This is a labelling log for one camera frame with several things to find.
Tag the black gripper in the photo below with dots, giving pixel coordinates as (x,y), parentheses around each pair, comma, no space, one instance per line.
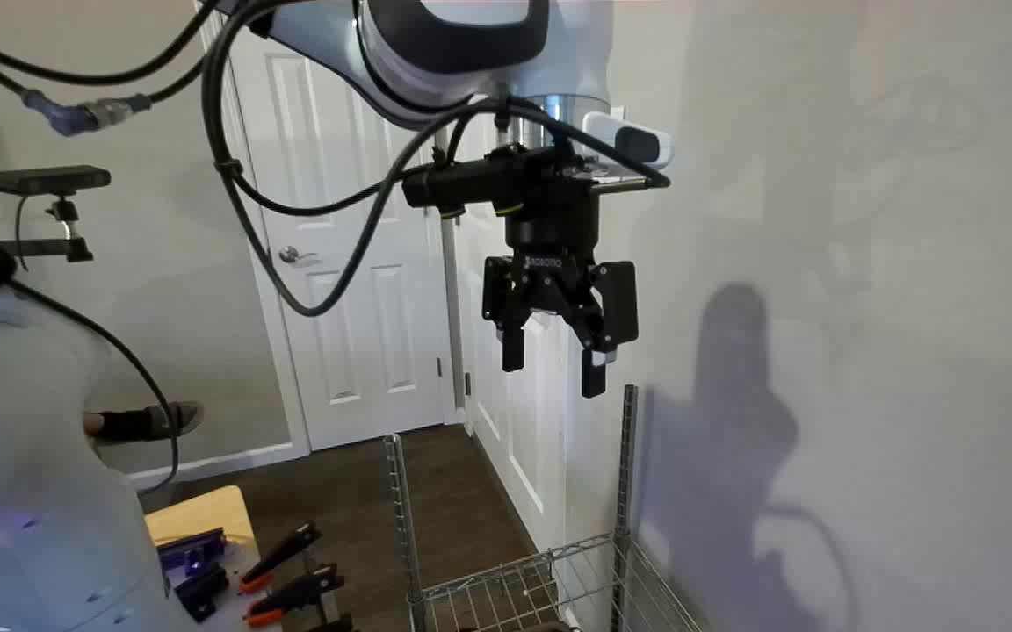
(552,211)

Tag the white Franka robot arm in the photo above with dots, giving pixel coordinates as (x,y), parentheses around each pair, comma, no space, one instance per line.
(36,469)

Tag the metal door hinge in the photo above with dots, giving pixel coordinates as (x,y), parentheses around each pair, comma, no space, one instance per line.
(465,385)

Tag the white open panel door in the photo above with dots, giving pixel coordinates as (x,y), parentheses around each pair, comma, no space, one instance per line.
(527,434)

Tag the white closed panel door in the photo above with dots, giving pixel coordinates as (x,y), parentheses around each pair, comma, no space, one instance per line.
(351,351)

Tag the white baseboard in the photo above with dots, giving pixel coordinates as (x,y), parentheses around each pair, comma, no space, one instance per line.
(226,461)

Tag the black shoe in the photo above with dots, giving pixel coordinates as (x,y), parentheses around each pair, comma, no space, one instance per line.
(140,421)

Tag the blue purple tool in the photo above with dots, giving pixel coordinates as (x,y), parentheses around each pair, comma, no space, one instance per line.
(192,566)

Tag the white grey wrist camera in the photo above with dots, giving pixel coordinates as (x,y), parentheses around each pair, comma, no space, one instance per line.
(637,143)

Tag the black camera stand mount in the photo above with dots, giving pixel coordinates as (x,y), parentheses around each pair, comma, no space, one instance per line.
(54,240)

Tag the black exterior camera bar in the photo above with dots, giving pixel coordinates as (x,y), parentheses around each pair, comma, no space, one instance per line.
(51,179)

